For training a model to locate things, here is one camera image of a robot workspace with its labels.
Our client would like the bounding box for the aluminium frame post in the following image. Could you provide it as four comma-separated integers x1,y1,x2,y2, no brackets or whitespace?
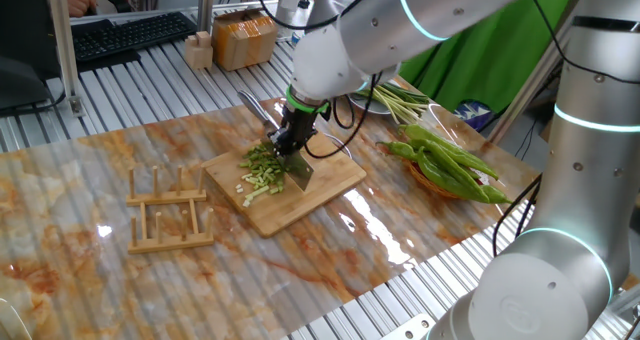
43,0,85,117
487,9,581,146
197,0,216,34

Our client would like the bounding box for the bunch of green garlic stalks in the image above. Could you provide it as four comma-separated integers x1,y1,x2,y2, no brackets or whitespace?
357,82,431,126

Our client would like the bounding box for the black cable bundle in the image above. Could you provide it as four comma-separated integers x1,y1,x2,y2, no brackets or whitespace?
492,172,544,259

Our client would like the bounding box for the black monitor cable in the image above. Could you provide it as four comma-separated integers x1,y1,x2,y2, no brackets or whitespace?
0,90,69,117

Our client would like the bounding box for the wooden peg rack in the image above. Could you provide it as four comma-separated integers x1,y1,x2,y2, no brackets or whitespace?
124,165,216,255

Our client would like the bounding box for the steel cleaver knife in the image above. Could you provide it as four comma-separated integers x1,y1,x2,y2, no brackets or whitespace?
237,89,315,192

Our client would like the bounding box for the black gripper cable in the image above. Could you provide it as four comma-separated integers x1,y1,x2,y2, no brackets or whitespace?
302,72,384,160

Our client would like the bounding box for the taped cardboard box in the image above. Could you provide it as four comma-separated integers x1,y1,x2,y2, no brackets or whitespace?
211,7,279,72

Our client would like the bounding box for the wooden block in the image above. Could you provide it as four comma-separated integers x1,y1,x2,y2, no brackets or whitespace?
183,30,215,71

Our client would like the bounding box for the white metal mounting plate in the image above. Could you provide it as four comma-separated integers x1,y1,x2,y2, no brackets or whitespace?
379,312,437,340

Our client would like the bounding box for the green cloth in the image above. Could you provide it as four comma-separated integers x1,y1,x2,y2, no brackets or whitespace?
399,0,579,114

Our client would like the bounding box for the marble pattern table mat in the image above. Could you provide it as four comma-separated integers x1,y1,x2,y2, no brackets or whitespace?
0,72,546,340

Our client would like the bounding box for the black computer monitor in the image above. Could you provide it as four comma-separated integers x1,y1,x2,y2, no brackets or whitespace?
0,0,64,114

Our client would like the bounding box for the woven wicker basket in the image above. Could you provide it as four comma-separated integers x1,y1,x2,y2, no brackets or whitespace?
402,157,485,201

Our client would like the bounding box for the grey round plate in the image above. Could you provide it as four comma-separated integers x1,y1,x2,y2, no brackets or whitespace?
348,92,396,116

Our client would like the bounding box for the clear glass dish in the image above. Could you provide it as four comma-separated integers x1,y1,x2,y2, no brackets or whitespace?
319,129,354,162

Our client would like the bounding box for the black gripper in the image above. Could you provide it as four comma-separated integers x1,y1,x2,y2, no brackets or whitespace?
268,104,324,157

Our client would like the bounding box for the blue patterned bag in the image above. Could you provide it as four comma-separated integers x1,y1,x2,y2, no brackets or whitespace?
452,98,494,132

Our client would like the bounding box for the person's bare hand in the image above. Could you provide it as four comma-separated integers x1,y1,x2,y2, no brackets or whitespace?
64,0,99,19

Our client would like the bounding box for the black computer keyboard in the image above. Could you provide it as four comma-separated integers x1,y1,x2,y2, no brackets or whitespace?
72,11,199,64

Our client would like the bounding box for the white cylindrical object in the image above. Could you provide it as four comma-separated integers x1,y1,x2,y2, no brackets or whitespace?
274,0,308,29

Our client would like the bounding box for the open brown cardboard box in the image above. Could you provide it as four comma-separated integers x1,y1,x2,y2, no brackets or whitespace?
539,112,559,151

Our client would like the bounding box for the long green chili pepper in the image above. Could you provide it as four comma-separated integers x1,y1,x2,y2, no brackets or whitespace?
414,146,484,202
479,183,514,206
409,138,492,205
375,139,420,162
398,123,500,181

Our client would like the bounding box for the bamboo cutting board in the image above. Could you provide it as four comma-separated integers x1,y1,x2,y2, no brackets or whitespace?
201,124,368,239

